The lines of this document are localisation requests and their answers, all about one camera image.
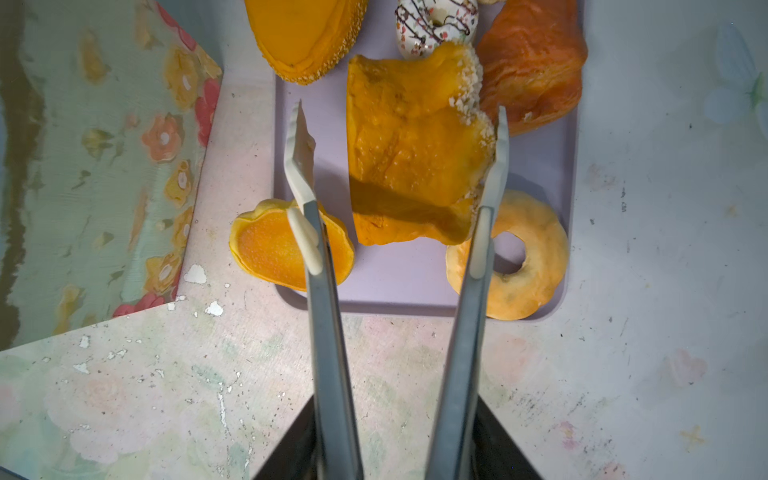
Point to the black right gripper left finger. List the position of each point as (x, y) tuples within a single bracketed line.
[(294, 457)]

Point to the orange egg tart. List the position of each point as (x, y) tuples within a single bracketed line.
[(263, 245)]

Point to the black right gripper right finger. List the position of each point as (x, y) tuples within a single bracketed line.
[(495, 456)]

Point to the brown croissant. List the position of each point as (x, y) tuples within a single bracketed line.
[(532, 58)]

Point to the metal tongs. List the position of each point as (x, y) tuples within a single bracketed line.
[(339, 451)]

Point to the white chocolate drizzle donut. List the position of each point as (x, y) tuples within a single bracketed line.
[(423, 25)]

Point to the large orange loaf chunk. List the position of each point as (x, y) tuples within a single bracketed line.
[(419, 145)]

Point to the plain ring donut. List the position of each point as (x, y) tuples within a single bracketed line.
[(516, 296)]

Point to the green floral paper bag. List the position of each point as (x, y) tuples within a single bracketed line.
[(106, 112)]

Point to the long oval orange bread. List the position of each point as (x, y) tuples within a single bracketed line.
[(302, 40)]

